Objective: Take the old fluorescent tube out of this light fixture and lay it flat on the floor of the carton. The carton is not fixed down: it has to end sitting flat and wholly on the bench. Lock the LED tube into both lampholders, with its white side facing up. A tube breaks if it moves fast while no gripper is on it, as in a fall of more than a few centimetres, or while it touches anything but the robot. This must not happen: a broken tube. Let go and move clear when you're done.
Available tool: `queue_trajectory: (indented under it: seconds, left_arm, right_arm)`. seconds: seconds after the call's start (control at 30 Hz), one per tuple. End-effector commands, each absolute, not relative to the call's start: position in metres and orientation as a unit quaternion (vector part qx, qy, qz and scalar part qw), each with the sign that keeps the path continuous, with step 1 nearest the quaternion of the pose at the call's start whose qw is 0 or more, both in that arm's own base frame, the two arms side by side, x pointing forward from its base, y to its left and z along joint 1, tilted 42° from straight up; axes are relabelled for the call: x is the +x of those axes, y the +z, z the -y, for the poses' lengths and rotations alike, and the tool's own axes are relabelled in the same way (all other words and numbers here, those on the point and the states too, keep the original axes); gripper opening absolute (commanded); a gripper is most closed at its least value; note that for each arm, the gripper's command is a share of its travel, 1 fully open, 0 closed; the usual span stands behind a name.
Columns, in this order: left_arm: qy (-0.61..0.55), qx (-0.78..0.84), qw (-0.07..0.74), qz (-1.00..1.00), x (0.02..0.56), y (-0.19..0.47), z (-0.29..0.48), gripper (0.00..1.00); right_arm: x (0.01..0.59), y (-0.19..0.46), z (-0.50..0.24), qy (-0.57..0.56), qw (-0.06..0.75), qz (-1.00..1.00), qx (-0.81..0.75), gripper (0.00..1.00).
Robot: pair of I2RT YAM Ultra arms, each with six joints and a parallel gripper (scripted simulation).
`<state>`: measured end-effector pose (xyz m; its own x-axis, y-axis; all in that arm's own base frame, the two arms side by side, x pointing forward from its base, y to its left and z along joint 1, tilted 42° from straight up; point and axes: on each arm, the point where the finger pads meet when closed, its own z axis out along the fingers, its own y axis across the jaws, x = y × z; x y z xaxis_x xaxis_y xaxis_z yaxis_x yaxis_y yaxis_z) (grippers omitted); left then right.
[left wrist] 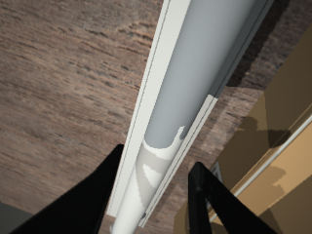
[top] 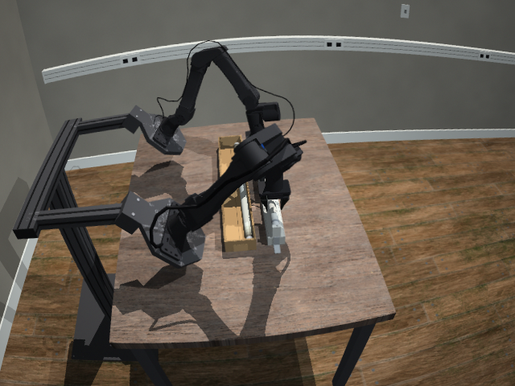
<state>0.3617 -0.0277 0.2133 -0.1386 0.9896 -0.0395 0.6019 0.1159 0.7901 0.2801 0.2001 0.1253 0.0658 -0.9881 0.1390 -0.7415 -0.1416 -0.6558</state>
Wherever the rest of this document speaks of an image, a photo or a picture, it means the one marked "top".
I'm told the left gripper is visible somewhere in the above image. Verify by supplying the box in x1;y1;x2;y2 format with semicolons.
245;120;266;138

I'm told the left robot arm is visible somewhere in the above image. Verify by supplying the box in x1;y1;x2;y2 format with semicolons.
153;46;281;148

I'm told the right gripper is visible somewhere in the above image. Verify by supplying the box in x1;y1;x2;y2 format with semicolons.
257;175;290;210

